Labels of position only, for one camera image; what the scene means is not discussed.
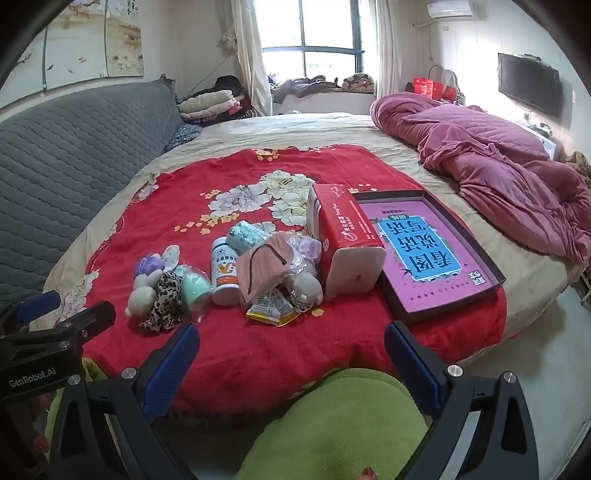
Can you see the pile of folded clothes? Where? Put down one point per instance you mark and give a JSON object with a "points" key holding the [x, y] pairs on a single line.
{"points": [[207, 104]]}

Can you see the leopard print scrunchie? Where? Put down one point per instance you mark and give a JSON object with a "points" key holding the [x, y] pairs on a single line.
{"points": [[164, 304]]}

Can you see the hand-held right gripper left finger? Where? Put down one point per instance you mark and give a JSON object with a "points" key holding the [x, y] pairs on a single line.
{"points": [[171, 369]]}

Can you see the white cabinet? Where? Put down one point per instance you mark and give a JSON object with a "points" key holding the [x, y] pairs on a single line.
{"points": [[538, 136]]}

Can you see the blue patterned cloth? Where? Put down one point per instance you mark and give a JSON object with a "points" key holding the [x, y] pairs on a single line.
{"points": [[184, 136]]}

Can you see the black cloth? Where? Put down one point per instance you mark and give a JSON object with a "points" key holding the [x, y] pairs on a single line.
{"points": [[228, 84]]}

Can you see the red tissue box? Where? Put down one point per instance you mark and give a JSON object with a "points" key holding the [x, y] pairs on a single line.
{"points": [[341, 230]]}

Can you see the grey clothes heap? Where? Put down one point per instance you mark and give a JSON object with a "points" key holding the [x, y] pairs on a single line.
{"points": [[304, 86]]}

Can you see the white curtain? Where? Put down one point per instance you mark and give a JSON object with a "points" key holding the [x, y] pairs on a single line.
{"points": [[388, 46], [249, 46]]}

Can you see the grey quilted headboard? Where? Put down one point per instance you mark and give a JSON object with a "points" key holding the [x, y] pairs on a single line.
{"points": [[69, 161]]}

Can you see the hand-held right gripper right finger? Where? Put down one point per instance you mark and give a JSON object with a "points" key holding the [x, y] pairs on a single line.
{"points": [[415, 369]]}

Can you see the red floral blanket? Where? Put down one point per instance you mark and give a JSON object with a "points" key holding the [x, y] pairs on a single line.
{"points": [[184, 194]]}

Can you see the floral wall painting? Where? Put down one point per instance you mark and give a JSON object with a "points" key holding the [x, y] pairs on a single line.
{"points": [[92, 41]]}

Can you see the pink quilt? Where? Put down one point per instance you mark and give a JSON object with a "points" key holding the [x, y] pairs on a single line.
{"points": [[485, 157]]}

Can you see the pink book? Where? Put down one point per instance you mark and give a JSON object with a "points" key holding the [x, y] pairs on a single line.
{"points": [[415, 249]]}

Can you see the black wall television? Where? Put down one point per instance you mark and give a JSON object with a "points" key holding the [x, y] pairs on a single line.
{"points": [[528, 83]]}

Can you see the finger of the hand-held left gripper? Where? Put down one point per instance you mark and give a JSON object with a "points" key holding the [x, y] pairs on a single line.
{"points": [[87, 318], [41, 302]]}

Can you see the red gift bag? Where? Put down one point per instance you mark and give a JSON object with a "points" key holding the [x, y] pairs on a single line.
{"points": [[449, 92], [422, 87]]}

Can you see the green egg sponge in packet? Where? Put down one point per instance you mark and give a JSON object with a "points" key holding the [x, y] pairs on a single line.
{"points": [[196, 288]]}

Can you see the white pill bottle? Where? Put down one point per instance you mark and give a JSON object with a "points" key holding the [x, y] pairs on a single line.
{"points": [[224, 272]]}

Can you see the window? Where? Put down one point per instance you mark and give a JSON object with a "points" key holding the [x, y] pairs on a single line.
{"points": [[323, 27]]}

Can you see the round bed with cream sheet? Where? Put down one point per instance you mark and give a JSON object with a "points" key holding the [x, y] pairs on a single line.
{"points": [[406, 152]]}

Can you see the teal patterned tissue packet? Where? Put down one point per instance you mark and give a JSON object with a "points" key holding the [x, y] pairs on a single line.
{"points": [[244, 235]]}

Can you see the yellow white snack packet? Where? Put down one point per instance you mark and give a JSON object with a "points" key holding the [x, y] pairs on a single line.
{"points": [[272, 309]]}

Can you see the white air conditioner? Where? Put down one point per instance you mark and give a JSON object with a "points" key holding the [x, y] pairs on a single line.
{"points": [[450, 9]]}

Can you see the dark shallow box tray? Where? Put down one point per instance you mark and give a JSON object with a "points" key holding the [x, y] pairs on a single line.
{"points": [[443, 307]]}

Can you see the brown patterned blanket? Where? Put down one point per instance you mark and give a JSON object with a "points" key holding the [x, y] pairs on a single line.
{"points": [[358, 82]]}

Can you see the pink face mask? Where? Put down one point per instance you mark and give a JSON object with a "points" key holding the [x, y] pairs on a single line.
{"points": [[263, 267]]}

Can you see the purple and white plush toy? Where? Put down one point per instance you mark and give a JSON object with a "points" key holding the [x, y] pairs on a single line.
{"points": [[147, 267]]}

